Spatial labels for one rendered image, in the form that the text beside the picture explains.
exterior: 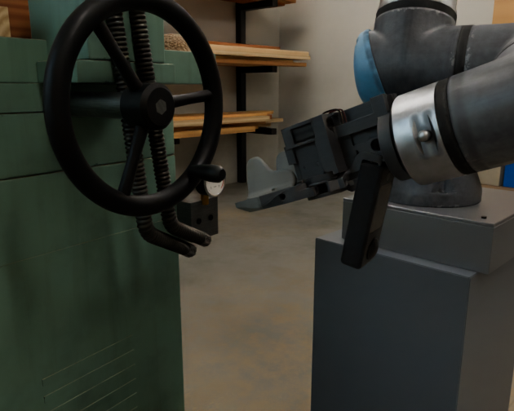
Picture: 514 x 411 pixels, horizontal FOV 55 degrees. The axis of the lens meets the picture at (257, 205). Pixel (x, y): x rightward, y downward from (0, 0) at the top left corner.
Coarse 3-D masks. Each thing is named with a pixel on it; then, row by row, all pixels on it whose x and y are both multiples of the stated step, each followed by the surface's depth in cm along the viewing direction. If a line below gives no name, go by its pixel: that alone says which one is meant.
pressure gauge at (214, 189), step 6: (204, 180) 93; (222, 180) 97; (198, 186) 94; (204, 186) 93; (210, 186) 95; (216, 186) 96; (222, 186) 97; (198, 192) 96; (204, 192) 94; (210, 192) 95; (216, 192) 96; (204, 198) 97; (204, 204) 97
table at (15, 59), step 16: (0, 48) 66; (16, 48) 68; (32, 48) 69; (0, 64) 66; (16, 64) 68; (32, 64) 70; (80, 64) 65; (96, 64) 67; (112, 64) 69; (160, 64) 76; (176, 64) 92; (192, 64) 95; (0, 80) 66; (16, 80) 68; (32, 80) 70; (80, 80) 65; (96, 80) 67; (112, 80) 69; (160, 80) 77; (176, 80) 92; (192, 80) 95
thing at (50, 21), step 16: (32, 0) 71; (48, 0) 69; (64, 0) 67; (80, 0) 65; (32, 16) 72; (48, 16) 69; (64, 16) 67; (128, 16) 70; (32, 32) 72; (48, 32) 70; (128, 32) 71; (160, 32) 75; (48, 48) 71; (96, 48) 67; (128, 48) 71; (160, 48) 76
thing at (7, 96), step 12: (0, 84) 66; (12, 84) 68; (24, 84) 69; (36, 84) 70; (72, 84) 75; (84, 84) 77; (96, 84) 78; (108, 84) 80; (0, 96) 67; (12, 96) 68; (24, 96) 69; (36, 96) 71; (0, 108) 67; (12, 108) 68; (24, 108) 70; (36, 108) 71
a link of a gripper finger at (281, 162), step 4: (280, 152) 61; (284, 152) 61; (280, 156) 61; (284, 156) 61; (276, 160) 62; (280, 160) 61; (284, 160) 61; (280, 164) 61; (284, 164) 61; (288, 164) 60; (280, 168) 61; (284, 168) 61; (288, 168) 61; (292, 168) 60; (296, 176) 60; (300, 180) 60; (288, 184) 61; (296, 184) 60; (280, 188) 62
